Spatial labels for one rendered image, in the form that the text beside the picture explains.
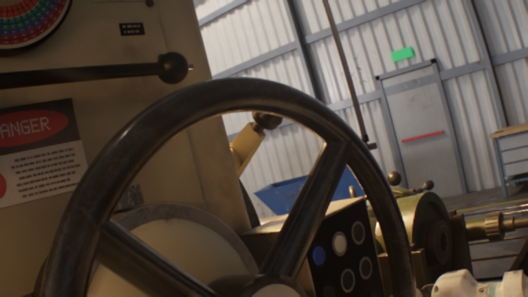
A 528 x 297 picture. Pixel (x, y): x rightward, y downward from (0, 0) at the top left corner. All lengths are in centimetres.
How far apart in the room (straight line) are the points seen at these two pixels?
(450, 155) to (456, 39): 184
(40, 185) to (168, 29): 27
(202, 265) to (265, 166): 987
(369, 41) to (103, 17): 817
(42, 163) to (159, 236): 15
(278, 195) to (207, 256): 646
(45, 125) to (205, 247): 20
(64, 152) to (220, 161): 22
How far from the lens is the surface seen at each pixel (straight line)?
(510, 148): 700
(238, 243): 51
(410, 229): 84
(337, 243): 61
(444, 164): 820
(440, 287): 53
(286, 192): 688
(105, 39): 58
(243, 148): 70
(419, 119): 825
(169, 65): 54
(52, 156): 51
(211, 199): 62
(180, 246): 44
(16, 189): 49
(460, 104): 802
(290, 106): 37
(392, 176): 98
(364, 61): 869
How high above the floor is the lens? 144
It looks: level
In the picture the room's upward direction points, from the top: 15 degrees counter-clockwise
